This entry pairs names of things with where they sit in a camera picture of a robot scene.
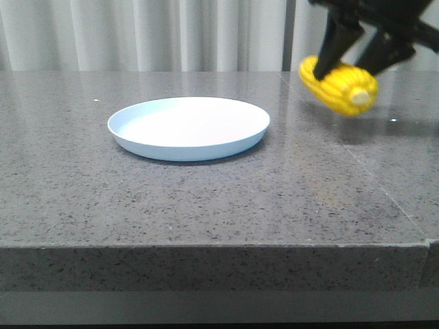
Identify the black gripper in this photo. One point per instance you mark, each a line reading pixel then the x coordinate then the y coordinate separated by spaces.
pixel 398 26

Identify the yellow plastic corn cob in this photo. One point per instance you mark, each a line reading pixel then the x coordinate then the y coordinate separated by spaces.
pixel 347 90

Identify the light blue round plate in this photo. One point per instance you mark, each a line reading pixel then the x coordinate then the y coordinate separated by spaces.
pixel 189 129

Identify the white pleated curtain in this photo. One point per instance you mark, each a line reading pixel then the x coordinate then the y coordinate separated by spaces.
pixel 159 35

